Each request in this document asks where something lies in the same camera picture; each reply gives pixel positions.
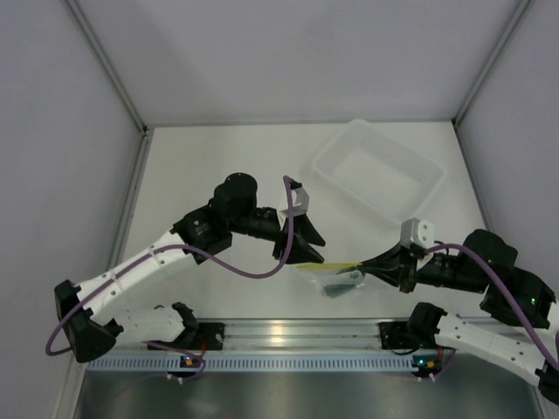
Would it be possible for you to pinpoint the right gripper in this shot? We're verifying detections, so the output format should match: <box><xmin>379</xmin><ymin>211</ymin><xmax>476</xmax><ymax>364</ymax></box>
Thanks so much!
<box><xmin>357</xmin><ymin>239</ymin><xmax>487</xmax><ymax>293</ymax></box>

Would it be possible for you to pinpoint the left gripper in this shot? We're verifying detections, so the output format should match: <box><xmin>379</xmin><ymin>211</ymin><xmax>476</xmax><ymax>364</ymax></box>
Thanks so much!
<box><xmin>229</xmin><ymin>207</ymin><xmax>325</xmax><ymax>264</ymax></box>

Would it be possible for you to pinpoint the clear zip top bag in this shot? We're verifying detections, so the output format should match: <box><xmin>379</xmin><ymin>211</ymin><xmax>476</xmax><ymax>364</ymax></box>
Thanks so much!
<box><xmin>292</xmin><ymin>262</ymin><xmax>374</xmax><ymax>299</ymax></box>

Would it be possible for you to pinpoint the green fake cucumber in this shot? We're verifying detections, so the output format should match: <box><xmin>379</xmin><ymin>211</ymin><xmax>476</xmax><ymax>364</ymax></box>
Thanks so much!
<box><xmin>322</xmin><ymin>282</ymin><xmax>361</xmax><ymax>299</ymax></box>

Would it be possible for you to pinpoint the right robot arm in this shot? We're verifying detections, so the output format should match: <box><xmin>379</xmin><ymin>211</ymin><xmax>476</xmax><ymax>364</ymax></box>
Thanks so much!
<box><xmin>356</xmin><ymin>229</ymin><xmax>558</xmax><ymax>403</ymax></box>

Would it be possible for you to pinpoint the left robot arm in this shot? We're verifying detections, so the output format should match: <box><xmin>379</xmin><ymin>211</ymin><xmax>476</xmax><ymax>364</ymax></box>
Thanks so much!
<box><xmin>45</xmin><ymin>173</ymin><xmax>326</xmax><ymax>363</ymax></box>

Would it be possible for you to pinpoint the white perforated plastic basket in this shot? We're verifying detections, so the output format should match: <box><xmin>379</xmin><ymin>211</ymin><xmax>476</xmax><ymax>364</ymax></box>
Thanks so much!
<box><xmin>311</xmin><ymin>120</ymin><xmax>446</xmax><ymax>225</ymax></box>

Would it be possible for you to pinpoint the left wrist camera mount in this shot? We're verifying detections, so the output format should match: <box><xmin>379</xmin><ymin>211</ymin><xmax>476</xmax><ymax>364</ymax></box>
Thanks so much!
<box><xmin>276</xmin><ymin>179</ymin><xmax>310</xmax><ymax>223</ymax></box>

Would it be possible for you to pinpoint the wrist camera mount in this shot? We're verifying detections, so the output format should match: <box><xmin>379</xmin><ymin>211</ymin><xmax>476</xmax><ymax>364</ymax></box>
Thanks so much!
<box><xmin>400</xmin><ymin>218</ymin><xmax>435</xmax><ymax>249</ymax></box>
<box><xmin>276</xmin><ymin>179</ymin><xmax>310</xmax><ymax>223</ymax></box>

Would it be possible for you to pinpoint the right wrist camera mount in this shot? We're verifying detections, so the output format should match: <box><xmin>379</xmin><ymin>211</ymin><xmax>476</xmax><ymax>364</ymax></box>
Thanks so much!
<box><xmin>400</xmin><ymin>218</ymin><xmax>435</xmax><ymax>249</ymax></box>

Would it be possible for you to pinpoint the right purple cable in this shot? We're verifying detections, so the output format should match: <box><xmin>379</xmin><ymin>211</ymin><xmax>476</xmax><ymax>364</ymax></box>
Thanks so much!
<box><xmin>421</xmin><ymin>244</ymin><xmax>559</xmax><ymax>376</ymax></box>

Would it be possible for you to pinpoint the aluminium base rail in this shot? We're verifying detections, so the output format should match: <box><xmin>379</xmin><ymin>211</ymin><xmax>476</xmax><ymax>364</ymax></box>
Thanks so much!
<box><xmin>199</xmin><ymin>319</ymin><xmax>418</xmax><ymax>352</ymax></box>

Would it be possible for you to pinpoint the slotted cable duct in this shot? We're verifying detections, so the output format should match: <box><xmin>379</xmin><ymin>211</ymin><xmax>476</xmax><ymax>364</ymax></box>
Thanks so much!
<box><xmin>87</xmin><ymin>353</ymin><xmax>426</xmax><ymax>373</ymax></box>

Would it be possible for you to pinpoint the left aluminium frame post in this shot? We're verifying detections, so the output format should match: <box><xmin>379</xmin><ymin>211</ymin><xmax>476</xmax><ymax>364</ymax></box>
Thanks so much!
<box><xmin>61</xmin><ymin>1</ymin><xmax>153</xmax><ymax>268</ymax></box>

